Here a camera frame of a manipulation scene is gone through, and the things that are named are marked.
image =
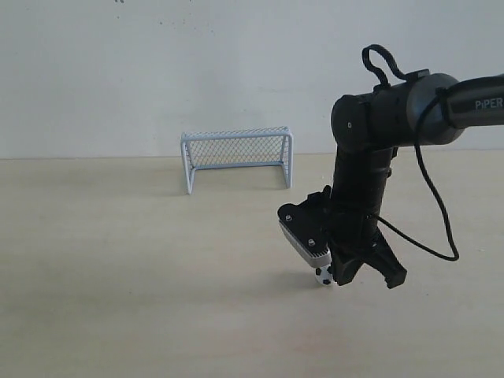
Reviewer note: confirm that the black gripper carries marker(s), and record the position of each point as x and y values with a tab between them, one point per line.
353	230

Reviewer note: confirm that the small black white soccer ball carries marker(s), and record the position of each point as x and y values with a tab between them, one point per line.
324	275

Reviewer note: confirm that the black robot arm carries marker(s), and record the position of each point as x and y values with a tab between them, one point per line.
432	110

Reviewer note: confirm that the white miniature soccer goal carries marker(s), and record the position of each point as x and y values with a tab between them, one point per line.
262	147

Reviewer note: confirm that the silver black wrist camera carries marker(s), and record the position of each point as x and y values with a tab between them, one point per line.
303	227

